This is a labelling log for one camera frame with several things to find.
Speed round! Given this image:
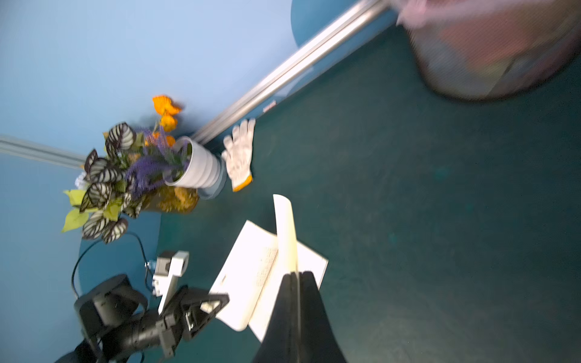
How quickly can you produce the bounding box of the back aluminium frame bar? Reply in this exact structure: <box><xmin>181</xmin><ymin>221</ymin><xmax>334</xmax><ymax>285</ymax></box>
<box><xmin>192</xmin><ymin>1</ymin><xmax>390</xmax><ymax>145</ymax></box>

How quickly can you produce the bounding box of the mesh trash bin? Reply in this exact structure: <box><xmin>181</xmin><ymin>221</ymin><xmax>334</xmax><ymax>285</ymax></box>
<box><xmin>404</xmin><ymin>22</ymin><xmax>580</xmax><ymax>101</ymax></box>

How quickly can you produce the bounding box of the artificial plant bouquet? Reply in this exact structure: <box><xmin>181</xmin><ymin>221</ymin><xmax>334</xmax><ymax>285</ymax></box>
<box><xmin>62</xmin><ymin>95</ymin><xmax>199</xmax><ymax>244</ymax></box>

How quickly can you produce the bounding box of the white work glove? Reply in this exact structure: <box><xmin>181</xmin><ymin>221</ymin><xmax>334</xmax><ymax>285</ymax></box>
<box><xmin>222</xmin><ymin>119</ymin><xmax>256</xmax><ymax>192</ymax></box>

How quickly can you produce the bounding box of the left side frame bar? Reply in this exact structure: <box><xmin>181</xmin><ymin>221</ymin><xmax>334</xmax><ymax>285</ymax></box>
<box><xmin>1</xmin><ymin>135</ymin><xmax>86</xmax><ymax>169</ymax></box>

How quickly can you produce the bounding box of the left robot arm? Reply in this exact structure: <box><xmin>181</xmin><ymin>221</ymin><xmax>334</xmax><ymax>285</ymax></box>
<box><xmin>58</xmin><ymin>274</ymin><xmax>229</xmax><ymax>362</ymax></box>

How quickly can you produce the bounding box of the pink trash bag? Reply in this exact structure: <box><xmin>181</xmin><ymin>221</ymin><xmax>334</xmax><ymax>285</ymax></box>
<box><xmin>392</xmin><ymin>1</ymin><xmax>580</xmax><ymax>30</ymax></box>

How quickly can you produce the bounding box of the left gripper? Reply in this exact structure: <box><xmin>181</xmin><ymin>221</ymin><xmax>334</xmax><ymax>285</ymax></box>
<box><xmin>74</xmin><ymin>274</ymin><xmax>229</xmax><ymax>362</ymax></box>

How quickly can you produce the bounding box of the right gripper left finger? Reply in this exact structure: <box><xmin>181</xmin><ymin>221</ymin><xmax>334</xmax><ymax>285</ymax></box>
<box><xmin>253</xmin><ymin>272</ymin><xmax>300</xmax><ymax>363</ymax></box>

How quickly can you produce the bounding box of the yellow sticky note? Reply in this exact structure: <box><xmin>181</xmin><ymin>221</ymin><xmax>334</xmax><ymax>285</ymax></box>
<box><xmin>273</xmin><ymin>195</ymin><xmax>298</xmax><ymax>273</ymax></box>

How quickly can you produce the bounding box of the purple covered book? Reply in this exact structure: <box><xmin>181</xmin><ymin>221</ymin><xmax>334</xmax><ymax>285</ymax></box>
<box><xmin>200</xmin><ymin>219</ymin><xmax>330</xmax><ymax>343</ymax></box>

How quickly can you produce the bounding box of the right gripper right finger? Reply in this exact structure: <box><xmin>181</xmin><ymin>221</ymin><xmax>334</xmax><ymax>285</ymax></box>
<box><xmin>299</xmin><ymin>272</ymin><xmax>346</xmax><ymax>363</ymax></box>

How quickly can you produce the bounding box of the white flower pot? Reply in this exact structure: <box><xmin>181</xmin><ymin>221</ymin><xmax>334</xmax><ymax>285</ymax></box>
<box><xmin>163</xmin><ymin>137</ymin><xmax>227</xmax><ymax>200</ymax></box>

